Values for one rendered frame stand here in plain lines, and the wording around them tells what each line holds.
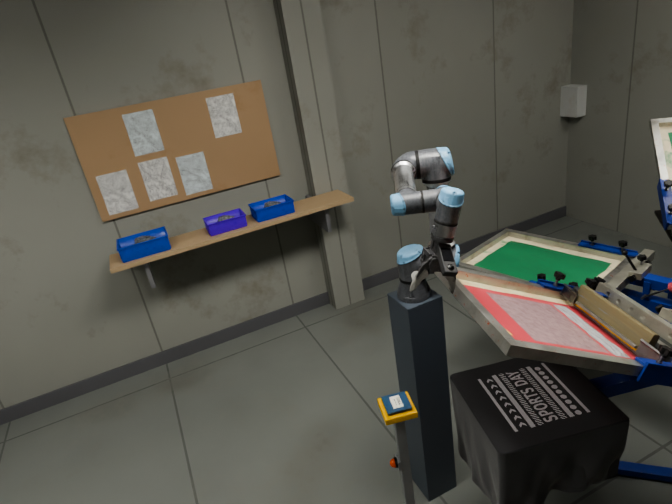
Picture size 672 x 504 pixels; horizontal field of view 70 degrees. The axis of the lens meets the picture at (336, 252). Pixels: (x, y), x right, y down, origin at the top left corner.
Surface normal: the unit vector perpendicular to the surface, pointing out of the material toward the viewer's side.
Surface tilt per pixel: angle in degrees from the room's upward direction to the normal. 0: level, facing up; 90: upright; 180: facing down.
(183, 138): 90
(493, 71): 90
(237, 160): 90
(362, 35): 90
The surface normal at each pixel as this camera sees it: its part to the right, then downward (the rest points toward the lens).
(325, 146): 0.41, 0.32
